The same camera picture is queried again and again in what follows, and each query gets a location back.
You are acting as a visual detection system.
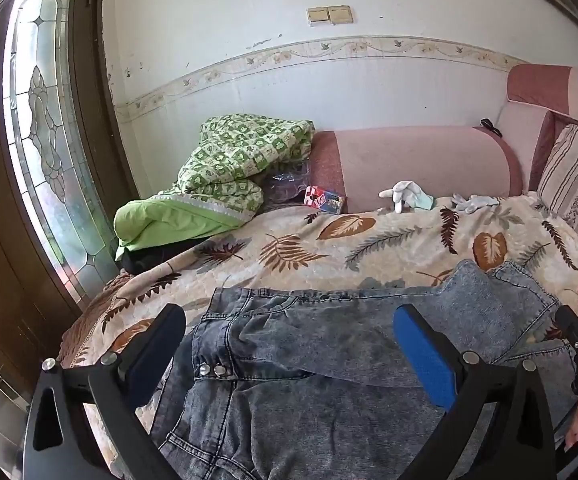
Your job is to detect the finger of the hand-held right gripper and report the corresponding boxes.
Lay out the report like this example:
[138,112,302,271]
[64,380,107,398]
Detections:
[555,305,578,361]

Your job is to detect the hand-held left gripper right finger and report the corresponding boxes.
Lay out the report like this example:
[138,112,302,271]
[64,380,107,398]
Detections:
[393,303,557,480]

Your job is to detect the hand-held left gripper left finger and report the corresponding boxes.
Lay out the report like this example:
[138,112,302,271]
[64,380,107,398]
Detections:
[21,303,188,480]

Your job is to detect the grey washed denim pants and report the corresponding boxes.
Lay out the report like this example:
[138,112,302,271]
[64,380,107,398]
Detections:
[149,259,577,480]

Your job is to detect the cream leaf-print blanket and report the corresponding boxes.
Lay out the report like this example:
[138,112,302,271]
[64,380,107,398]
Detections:
[56,194,578,471]

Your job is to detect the pale white glove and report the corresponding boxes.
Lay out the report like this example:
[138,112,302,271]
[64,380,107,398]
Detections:
[451,194,500,212]

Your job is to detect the white glove with teal cuff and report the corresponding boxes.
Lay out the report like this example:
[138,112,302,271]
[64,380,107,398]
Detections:
[379,180,436,213]

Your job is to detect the small colourful box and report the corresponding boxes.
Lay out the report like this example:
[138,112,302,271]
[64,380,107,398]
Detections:
[304,186,346,211]

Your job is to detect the clear plastic bag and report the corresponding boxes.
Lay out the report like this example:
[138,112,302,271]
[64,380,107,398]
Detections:
[261,162,314,206]

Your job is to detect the green checked quilt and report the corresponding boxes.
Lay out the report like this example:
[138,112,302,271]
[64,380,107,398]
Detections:
[114,114,316,261]

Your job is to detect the wooden door with stained glass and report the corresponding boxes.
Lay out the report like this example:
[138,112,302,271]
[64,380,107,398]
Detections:
[0,0,137,441]

